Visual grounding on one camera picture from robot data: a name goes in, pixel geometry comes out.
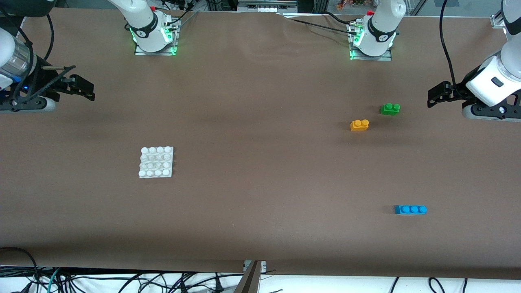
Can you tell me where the white studded base plate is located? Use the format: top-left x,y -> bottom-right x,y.
138,146 -> 174,179

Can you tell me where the blue three-stud block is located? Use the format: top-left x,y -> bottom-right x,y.
394,205 -> 427,215

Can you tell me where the orange background object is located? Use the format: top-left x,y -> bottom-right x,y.
337,0 -> 367,11

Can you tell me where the brown paper table cover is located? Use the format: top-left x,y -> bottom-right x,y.
0,7 -> 521,280

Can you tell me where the white power strip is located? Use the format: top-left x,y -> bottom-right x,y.
237,0 -> 298,13

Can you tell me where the aluminium table leg profile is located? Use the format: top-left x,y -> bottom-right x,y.
235,260 -> 261,293

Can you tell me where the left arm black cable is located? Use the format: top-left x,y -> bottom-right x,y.
439,0 -> 463,88

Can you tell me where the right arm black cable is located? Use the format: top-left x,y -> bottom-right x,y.
28,13 -> 55,96

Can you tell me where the grey cable to arm base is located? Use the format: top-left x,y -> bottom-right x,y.
176,10 -> 201,30

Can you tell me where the black cable to arm base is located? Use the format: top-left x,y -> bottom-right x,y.
290,17 -> 355,32
324,11 -> 357,24

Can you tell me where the black looped floor cable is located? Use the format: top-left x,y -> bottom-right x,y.
0,247 -> 40,282

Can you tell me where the teal floor cable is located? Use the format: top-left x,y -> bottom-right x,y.
46,268 -> 61,293

